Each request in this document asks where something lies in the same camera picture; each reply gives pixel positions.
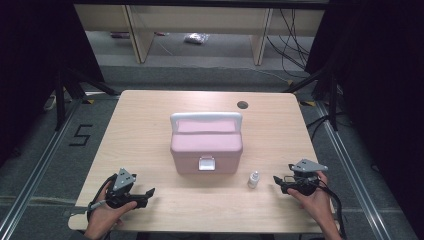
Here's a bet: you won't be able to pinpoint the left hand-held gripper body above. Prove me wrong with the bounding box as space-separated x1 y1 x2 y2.
105 167 141 210

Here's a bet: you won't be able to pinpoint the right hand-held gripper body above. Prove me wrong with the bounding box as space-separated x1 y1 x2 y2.
288 158 329 197

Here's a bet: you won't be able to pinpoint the small white dropper bottle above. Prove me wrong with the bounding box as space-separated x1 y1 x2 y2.
247 170 260 190

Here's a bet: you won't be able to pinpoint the pink box with white handle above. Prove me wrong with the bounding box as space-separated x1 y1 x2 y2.
169 111 244 175

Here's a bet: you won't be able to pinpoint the person's right hand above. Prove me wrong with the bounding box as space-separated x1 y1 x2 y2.
287 171 333 223

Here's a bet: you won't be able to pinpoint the person's left hand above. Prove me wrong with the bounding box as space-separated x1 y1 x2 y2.
84 181 138 238

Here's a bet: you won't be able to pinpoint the black metal stand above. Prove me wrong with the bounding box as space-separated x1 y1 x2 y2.
283 64 339 132
54 66 121 132

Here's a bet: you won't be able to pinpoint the dark curtain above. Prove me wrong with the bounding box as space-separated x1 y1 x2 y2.
304 0 424 240
0 0 106 168

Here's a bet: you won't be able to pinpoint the clear plastic bag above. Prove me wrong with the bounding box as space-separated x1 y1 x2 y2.
183 32 210 45

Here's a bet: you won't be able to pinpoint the beige wooden desk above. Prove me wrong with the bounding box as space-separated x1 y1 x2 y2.
73 3 326 66

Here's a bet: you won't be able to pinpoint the metal floor rail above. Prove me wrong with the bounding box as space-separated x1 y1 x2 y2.
0 99 83 240
314 101 391 240

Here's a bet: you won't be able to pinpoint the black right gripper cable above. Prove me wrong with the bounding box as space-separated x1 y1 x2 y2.
316 184 348 240

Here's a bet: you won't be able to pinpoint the grey gripper strap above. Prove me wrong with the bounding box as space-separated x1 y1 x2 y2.
68 205 94 217

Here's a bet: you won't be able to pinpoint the black floor cables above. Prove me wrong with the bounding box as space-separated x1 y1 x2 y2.
266 8 312 79

